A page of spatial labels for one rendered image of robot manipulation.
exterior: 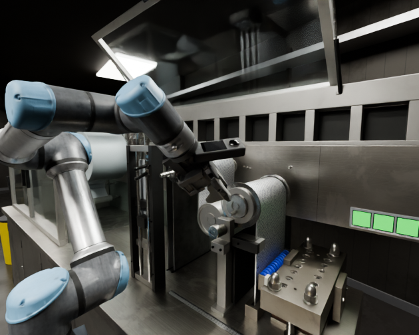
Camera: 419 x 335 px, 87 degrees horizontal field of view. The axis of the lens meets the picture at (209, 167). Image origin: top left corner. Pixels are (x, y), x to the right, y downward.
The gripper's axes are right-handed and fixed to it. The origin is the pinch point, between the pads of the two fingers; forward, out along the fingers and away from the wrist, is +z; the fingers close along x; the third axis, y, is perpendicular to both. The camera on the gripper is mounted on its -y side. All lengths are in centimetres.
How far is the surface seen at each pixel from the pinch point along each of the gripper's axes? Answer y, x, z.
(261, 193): -6.9, -4.7, 13.8
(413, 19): -157, -117, 63
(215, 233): 10.6, 2.8, 11.0
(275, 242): -2.4, 2.1, 34.2
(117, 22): 13, -87, -39
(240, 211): 1.1, -1.0, 11.9
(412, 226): -42, 13, 40
